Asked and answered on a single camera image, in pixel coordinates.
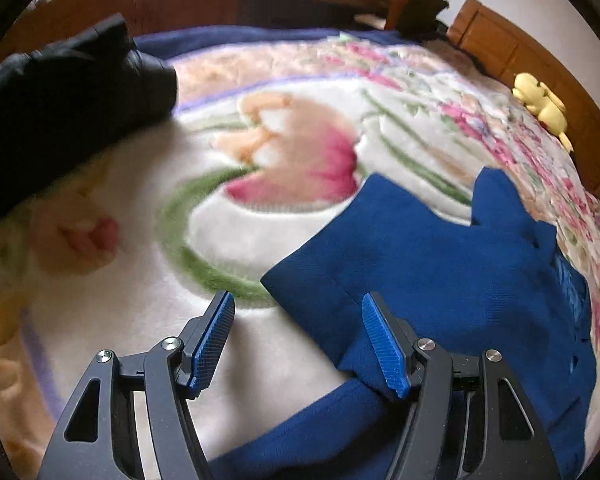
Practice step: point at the yellow plush toy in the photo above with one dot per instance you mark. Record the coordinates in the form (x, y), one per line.
(540, 102)

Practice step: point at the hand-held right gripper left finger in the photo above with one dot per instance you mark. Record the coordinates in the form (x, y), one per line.
(212, 345)

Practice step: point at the wooden chair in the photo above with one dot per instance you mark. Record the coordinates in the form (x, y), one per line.
(404, 0)

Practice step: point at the black garment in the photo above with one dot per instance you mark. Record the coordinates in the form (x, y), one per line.
(55, 110)

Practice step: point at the blue garment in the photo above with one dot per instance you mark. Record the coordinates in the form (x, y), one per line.
(430, 270)

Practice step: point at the floral blanket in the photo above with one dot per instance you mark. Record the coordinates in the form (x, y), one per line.
(130, 285)

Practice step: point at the wooden headboard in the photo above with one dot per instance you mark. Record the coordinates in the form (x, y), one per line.
(505, 40)

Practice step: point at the dark cloth on chair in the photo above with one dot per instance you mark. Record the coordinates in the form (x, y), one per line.
(427, 7)

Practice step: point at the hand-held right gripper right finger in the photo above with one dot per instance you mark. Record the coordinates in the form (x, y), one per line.
(384, 345)

